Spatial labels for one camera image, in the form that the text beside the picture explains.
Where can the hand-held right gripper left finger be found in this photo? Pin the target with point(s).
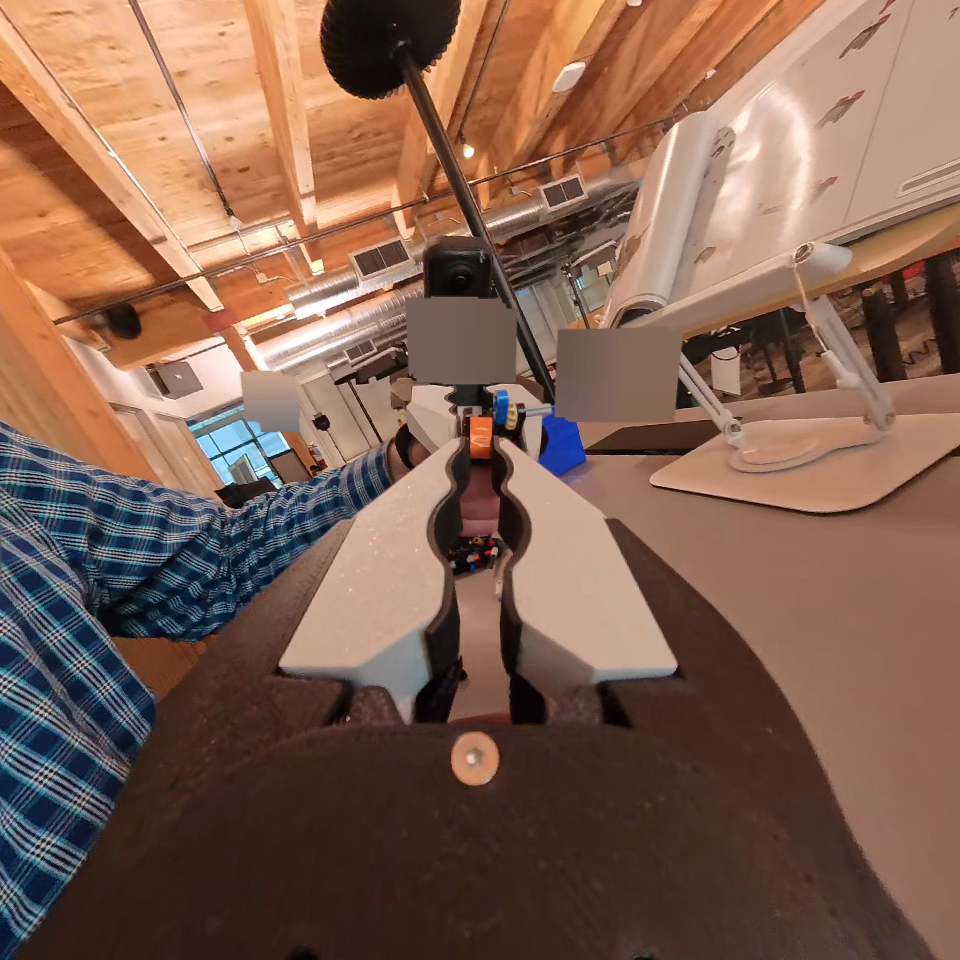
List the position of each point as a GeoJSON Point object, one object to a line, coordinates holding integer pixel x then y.
{"type": "Point", "coordinates": [375, 592]}

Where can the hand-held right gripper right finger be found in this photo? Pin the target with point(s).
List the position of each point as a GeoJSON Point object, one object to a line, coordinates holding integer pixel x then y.
{"type": "Point", "coordinates": [592, 592]}

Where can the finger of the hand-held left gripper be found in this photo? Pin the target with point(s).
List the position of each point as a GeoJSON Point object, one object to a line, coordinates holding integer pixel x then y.
{"type": "Point", "coordinates": [431, 413]}
{"type": "Point", "coordinates": [531, 441]}

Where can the orange lego piece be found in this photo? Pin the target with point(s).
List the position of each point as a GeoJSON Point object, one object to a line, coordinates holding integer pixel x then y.
{"type": "Point", "coordinates": [480, 437]}

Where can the black lego gear assembly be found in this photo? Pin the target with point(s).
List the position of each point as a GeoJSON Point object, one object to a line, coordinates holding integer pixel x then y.
{"type": "Point", "coordinates": [501, 395]}

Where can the person's left forearm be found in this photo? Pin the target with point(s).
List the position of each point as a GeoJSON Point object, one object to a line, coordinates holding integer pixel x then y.
{"type": "Point", "coordinates": [226, 518]}

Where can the blue plastic bin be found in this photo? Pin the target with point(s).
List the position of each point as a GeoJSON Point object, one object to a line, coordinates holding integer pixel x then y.
{"type": "Point", "coordinates": [563, 446]}

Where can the dark flat box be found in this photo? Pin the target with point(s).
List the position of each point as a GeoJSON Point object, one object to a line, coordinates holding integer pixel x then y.
{"type": "Point", "coordinates": [653, 437]}

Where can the wooden cabinet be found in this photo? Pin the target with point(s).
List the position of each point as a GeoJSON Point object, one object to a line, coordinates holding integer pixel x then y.
{"type": "Point", "coordinates": [165, 664]}

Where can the black pole stand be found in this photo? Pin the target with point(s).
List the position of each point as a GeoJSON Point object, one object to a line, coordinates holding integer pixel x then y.
{"type": "Point", "coordinates": [390, 38]}

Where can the black ceiling speaker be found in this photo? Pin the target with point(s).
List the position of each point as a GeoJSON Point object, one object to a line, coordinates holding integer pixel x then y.
{"type": "Point", "coordinates": [120, 321]}

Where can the wooden table with black legs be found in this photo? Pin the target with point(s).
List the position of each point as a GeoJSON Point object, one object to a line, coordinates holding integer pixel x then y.
{"type": "Point", "coordinates": [878, 337]}

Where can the silver ventilation duct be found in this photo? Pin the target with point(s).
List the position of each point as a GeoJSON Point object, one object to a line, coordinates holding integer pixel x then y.
{"type": "Point", "coordinates": [331, 296]}

